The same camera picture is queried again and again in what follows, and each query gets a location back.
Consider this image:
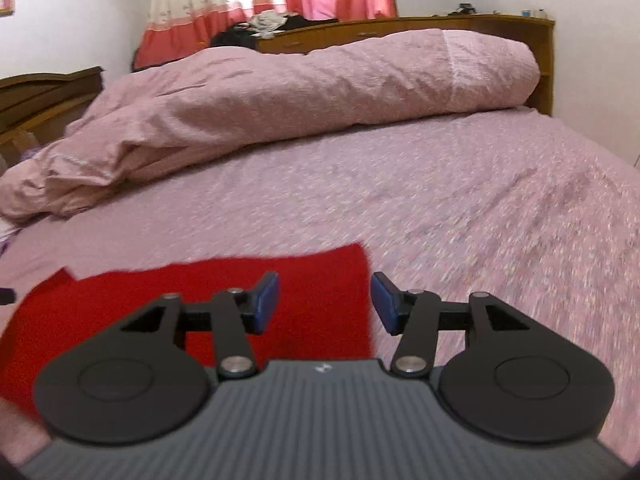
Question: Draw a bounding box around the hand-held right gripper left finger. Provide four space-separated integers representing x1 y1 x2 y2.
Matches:
120 270 281 378

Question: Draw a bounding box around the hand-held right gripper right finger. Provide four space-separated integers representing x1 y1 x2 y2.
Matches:
371 271 531 378

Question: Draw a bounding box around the red knit sweater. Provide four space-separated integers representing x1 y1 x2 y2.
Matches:
0 242 373 423

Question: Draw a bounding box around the pink floral bed sheet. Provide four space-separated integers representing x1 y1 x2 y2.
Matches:
0 107 640 466

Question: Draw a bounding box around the carved wooden headboard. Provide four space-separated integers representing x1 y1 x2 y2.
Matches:
0 66 104 166

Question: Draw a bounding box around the pink floral duvet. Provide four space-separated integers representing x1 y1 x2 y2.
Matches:
0 28 541 221

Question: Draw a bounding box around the black cloth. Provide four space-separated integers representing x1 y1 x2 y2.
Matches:
209 15 341 50

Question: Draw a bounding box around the white crumpled cloth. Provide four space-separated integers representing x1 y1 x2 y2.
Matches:
248 10 289 40

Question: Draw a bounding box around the pink and white curtain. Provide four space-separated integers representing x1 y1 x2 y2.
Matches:
132 0 398 70

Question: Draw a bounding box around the wooden shelf cabinet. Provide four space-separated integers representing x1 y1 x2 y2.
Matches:
257 14 556 117

